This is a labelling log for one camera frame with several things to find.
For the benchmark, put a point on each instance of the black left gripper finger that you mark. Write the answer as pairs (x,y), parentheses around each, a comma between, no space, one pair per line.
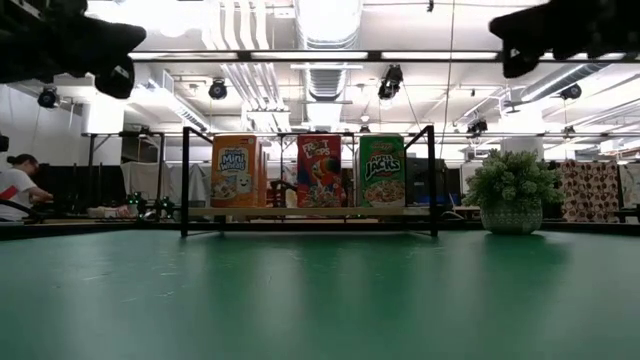
(110,40)

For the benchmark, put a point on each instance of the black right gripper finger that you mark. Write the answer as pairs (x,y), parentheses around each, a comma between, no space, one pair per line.
(525,27)

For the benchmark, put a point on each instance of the green Apple Jacks cereal box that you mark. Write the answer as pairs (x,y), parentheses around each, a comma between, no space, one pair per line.
(382,170)

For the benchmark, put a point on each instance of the red Froot Loops cereal box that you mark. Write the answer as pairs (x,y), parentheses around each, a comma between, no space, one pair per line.
(320,170)

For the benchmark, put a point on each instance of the black ceiling spotlight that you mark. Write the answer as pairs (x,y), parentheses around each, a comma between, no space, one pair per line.
(47,97)
(218,90)
(570,91)
(477,126)

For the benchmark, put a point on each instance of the person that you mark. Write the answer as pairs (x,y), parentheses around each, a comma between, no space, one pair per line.
(17,187)

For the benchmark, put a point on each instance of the white draped cloth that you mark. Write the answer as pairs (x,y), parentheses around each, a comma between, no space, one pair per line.
(145,180)

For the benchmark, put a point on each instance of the black partition panel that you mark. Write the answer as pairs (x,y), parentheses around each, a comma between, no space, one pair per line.
(75,185)

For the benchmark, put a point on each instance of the potted green plant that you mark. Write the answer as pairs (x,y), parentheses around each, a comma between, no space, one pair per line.
(510,185)

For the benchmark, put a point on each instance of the floral patterned cloth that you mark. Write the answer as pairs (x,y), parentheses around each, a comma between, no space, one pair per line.
(631,185)

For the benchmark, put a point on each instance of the brown patterned cloth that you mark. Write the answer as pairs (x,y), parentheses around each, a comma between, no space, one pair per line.
(590,190)

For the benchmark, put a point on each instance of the black monitor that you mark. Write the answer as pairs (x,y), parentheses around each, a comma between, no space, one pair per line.
(420,182)

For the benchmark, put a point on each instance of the green table mat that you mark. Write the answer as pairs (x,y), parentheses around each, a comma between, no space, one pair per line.
(320,310)

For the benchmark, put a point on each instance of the black overhead camera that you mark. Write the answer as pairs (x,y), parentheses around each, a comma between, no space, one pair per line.
(391,82)

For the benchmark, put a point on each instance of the black overhead frame bar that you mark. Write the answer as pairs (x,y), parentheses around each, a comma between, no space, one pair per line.
(374,56)

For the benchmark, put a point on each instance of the black table frame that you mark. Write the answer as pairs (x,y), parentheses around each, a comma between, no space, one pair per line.
(75,229)

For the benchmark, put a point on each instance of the silver ceiling duct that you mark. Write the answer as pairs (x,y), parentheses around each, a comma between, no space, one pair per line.
(327,20)

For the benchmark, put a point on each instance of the wooden shelf with black frame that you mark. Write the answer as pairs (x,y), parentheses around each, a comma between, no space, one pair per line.
(280,212)

